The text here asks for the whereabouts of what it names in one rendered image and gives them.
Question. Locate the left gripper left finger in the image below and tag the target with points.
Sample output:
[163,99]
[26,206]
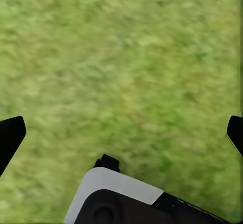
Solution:
[12,133]

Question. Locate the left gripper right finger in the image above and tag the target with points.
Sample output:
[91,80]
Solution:
[235,132]

